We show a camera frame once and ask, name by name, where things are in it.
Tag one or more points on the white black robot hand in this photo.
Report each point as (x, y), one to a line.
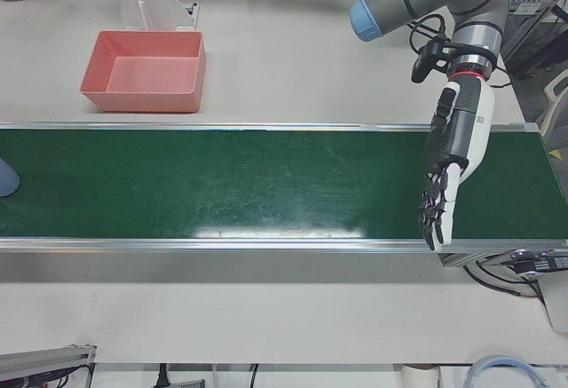
(479, 139)

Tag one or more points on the black controller box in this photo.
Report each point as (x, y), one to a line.
(546, 264)

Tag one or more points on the white paper cup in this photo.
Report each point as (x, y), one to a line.
(419, 377)

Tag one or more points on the pink plastic box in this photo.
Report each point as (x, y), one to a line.
(142, 101)

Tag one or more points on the blue cup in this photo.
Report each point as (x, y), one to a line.
(6, 181)

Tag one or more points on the white chair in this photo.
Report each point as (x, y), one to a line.
(554, 95)

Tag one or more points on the green conveyor belt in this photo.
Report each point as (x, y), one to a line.
(266, 184)

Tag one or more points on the blue white coiled tube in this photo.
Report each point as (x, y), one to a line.
(483, 368)

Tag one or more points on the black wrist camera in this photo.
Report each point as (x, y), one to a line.
(421, 64)

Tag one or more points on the aluminium profile rail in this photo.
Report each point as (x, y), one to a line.
(44, 361)

